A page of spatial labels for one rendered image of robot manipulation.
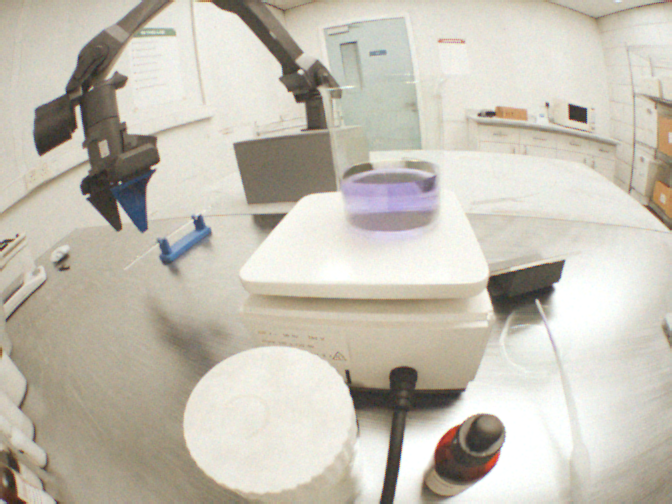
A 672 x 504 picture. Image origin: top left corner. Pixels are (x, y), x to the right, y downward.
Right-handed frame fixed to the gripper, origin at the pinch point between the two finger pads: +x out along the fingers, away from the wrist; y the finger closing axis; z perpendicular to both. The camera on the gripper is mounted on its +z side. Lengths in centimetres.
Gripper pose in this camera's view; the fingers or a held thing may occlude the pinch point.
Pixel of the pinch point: (122, 208)
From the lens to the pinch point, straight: 40.9
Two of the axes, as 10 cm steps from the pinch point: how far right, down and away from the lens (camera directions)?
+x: 1.4, 8.6, 4.9
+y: -9.2, -0.7, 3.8
